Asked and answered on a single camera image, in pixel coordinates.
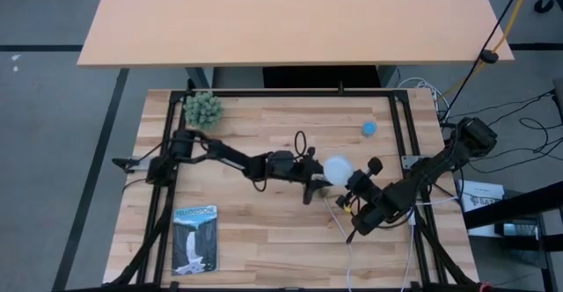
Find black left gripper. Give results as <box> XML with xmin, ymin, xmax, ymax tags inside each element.
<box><xmin>268</xmin><ymin>148</ymin><xmax>332</xmax><ymax>205</ymax></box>

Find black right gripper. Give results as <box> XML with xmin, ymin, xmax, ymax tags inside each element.
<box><xmin>336</xmin><ymin>157</ymin><xmax>384</xmax><ymax>208</ymax></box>

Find white flood lightbulb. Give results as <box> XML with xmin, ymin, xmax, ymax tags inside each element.
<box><xmin>323</xmin><ymin>154</ymin><xmax>355</xmax><ymax>186</ymax></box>

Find white printed box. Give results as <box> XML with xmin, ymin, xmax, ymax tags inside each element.
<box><xmin>457</xmin><ymin>179</ymin><xmax>506</xmax><ymax>238</ymax></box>

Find green plant in white pot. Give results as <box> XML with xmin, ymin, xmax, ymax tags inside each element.
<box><xmin>182</xmin><ymin>91</ymin><xmax>225</xmax><ymax>130</ymax></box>

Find Yellowstone waterfall book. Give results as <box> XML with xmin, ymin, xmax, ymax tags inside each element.
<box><xmin>171</xmin><ymin>204</ymin><xmax>219</xmax><ymax>276</ymax></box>

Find tan wooden desk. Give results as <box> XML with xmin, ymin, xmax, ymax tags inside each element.
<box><xmin>77</xmin><ymin>0</ymin><xmax>515</xmax><ymax>68</ymax></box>

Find black metal rack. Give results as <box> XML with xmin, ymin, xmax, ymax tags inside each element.
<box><xmin>464</xmin><ymin>181</ymin><xmax>563</xmax><ymax>292</ymax></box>

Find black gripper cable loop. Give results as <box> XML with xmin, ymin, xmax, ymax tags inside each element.
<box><xmin>293</xmin><ymin>130</ymin><xmax>308</xmax><ymax>157</ymax></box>

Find white lamp cord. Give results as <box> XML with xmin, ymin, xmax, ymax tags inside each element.
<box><xmin>324</xmin><ymin>196</ymin><xmax>355</xmax><ymax>292</ymax></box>

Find white cable with inline switch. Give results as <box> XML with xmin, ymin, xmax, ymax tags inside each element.
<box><xmin>398</xmin><ymin>196</ymin><xmax>461</xmax><ymax>292</ymax></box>

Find black aluminium table frame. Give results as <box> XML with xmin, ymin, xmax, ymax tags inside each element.
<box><xmin>103</xmin><ymin>79</ymin><xmax>485</xmax><ymax>292</ymax></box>

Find white cable bundle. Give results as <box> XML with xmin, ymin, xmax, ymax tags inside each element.
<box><xmin>398</xmin><ymin>77</ymin><xmax>452</xmax><ymax>117</ymax></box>

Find black floor cables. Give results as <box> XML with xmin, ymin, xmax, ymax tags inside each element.
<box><xmin>465</xmin><ymin>88</ymin><xmax>563</xmax><ymax>174</ymax></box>

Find black hanging cable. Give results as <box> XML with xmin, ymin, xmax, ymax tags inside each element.
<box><xmin>442</xmin><ymin>0</ymin><xmax>531</xmax><ymax>124</ymax></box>

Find yellow hanging cable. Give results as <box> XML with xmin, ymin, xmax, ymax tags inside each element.
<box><xmin>442</xmin><ymin>0</ymin><xmax>538</xmax><ymax>99</ymax></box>

